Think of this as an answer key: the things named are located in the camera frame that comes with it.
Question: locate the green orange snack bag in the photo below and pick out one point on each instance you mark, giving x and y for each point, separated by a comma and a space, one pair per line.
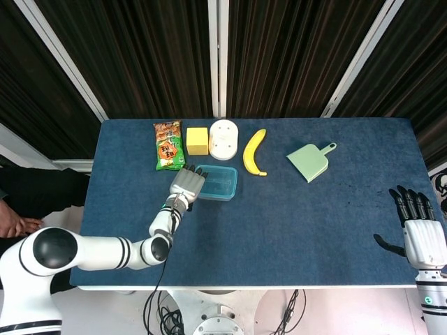
169, 148

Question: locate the white silver robot base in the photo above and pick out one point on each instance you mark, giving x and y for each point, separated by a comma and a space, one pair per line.
216, 314

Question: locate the black white patterned object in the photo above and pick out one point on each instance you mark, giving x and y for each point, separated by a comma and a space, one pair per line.
440, 185

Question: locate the blue table cloth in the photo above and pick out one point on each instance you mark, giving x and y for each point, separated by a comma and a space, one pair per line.
297, 227

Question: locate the white table frame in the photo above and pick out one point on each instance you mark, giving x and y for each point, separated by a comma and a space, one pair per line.
279, 288

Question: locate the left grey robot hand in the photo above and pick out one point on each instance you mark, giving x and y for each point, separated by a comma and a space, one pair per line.
186, 183

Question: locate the yellow sponge cube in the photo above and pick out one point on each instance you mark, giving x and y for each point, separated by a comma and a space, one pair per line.
197, 141

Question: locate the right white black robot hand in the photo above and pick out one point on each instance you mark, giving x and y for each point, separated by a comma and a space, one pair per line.
424, 240

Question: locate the yellow banana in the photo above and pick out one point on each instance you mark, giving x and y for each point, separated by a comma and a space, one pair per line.
249, 153

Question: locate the white frame post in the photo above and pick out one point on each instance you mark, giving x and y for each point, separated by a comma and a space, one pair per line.
66, 59
363, 59
218, 59

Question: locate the white horizontal frame rail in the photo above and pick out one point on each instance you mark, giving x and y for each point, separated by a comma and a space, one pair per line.
70, 164

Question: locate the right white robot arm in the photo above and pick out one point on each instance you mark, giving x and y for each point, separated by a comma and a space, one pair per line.
433, 300

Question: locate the white oval perforated block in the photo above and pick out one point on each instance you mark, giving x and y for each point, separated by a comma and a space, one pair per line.
224, 139

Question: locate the person dark clothed body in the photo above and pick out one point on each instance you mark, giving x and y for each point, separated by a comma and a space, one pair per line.
61, 282

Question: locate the dark brown pleated curtain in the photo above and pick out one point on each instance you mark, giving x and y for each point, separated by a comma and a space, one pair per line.
297, 59
146, 59
35, 104
419, 76

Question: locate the light green dustpan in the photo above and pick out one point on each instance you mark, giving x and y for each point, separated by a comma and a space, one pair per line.
309, 160

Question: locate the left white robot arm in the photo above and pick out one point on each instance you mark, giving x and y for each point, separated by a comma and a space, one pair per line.
104, 251

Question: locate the clear blue plastic container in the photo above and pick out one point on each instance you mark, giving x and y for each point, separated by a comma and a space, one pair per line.
220, 183

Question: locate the person bare hand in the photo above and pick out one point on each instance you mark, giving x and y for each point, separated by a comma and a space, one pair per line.
14, 223

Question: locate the person forearm black sleeve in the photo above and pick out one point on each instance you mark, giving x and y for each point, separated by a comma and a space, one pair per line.
42, 188

